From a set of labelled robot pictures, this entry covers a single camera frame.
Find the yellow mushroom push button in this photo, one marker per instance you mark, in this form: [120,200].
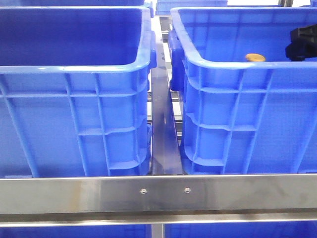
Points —
[253,57]

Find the red mushroom push button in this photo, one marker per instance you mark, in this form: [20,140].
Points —
[303,43]

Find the steel centre divider bar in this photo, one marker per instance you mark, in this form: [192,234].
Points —
[165,149]

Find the left blue plastic bin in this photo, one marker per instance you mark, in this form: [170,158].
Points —
[73,91]

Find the blue plastic bin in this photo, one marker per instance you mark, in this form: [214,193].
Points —
[243,117]
[73,91]

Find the right blue plastic bin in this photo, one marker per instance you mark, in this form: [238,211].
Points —
[243,117]

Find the far blue crate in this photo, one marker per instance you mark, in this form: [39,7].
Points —
[163,7]

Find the lower left blue bin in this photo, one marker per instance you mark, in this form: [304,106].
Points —
[115,231]

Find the lower right blue bin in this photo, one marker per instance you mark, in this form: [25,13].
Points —
[299,229]

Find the blue bin behind left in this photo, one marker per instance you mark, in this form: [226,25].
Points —
[145,3]

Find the steel front shelf rail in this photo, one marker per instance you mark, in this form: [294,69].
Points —
[99,201]

